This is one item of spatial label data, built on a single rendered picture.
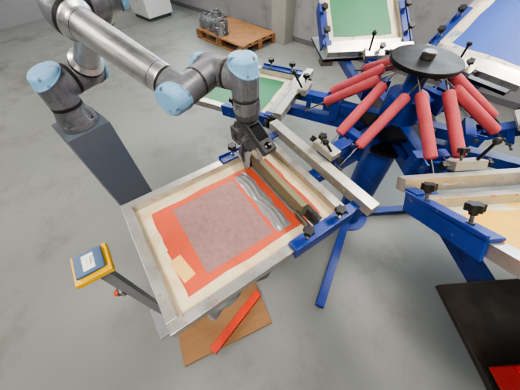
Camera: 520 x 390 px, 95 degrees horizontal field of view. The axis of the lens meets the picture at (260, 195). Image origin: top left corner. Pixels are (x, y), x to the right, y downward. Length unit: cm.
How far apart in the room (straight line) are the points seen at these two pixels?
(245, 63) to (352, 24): 156
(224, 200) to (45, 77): 77
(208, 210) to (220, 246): 18
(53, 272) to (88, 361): 78
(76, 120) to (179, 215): 56
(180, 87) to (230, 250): 60
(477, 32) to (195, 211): 203
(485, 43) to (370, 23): 70
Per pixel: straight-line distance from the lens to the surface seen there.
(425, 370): 206
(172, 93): 60
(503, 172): 124
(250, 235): 98
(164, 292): 92
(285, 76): 192
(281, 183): 99
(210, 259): 95
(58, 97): 122
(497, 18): 233
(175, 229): 106
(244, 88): 65
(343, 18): 214
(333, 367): 187
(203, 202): 110
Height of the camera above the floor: 182
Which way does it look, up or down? 53 degrees down
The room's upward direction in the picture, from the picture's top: 2 degrees counter-clockwise
